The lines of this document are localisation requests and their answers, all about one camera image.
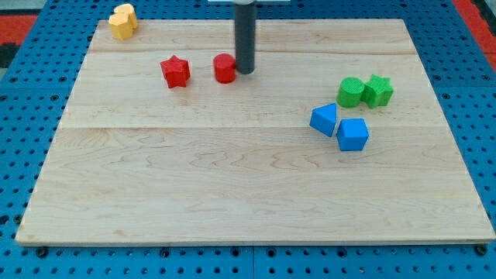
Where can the red star block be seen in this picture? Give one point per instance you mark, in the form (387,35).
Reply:
(176,71)

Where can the green star block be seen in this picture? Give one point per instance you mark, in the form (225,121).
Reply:
(377,91)

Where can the blue triangular prism block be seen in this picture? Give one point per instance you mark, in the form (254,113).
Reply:
(324,119)

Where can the red cylinder block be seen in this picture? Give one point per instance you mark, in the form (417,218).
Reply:
(224,68)

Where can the wooden board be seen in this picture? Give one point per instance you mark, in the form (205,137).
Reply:
(136,163)

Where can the blue cube block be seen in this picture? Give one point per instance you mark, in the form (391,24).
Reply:
(352,134)

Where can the green cylinder block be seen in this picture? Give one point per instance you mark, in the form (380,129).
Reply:
(350,92)

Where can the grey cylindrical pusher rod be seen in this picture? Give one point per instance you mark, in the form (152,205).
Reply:
(245,15)

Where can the yellow hexagon block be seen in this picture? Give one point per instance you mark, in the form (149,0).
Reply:
(120,26)

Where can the yellow heart block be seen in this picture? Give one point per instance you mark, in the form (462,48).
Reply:
(126,13)

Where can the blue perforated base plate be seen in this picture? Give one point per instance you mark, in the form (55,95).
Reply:
(37,85)

